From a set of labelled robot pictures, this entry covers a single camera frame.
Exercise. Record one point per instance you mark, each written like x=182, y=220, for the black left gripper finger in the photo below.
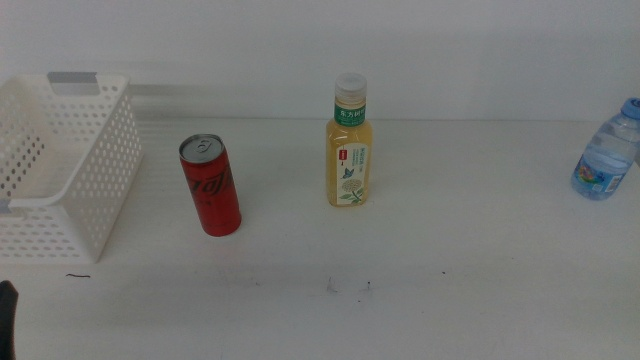
x=7, y=320

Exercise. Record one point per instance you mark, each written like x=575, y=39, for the red cola can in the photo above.
x=212, y=195

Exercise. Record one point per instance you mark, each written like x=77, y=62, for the yellow tea bottle green label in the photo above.
x=348, y=165

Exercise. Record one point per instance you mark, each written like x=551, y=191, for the clear water bottle blue cap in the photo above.
x=602, y=160

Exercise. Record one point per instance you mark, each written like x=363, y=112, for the white perforated plastic basket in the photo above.
x=107, y=165

